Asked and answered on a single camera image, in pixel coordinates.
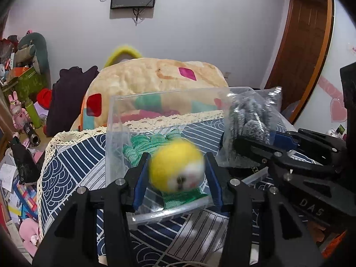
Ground green cardboard box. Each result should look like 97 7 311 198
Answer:
2 67 47 101

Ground pink plush toy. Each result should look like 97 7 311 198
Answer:
19 218 40 257

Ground blue white patterned tablecloth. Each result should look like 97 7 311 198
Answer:
37 128 228 266

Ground grey green plush toy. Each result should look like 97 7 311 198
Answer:
14 32 50 76

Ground pink rabbit figure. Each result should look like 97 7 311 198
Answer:
8 91 30 131

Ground grey knit item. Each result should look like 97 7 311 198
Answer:
217 86 282 168

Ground beige patterned blanket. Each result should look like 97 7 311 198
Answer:
71 58 228 130

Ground brown wooden door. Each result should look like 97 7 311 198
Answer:
265 0 334 123

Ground colourful pencil case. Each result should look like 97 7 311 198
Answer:
13 183 38 221

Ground clear plastic storage box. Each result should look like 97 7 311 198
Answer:
105 86 279 226

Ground yellow plush ring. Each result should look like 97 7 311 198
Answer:
103 44 142 68

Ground green knitted glove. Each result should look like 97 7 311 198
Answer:
123 129 207 209

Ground dark purple garment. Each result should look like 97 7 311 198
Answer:
45 66 99 137

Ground yellow round plush toy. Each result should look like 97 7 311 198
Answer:
148 139 205 194

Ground green cylinder bottle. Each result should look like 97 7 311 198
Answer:
25 98 42 128

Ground red plush item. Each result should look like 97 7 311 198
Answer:
36 88 52 110

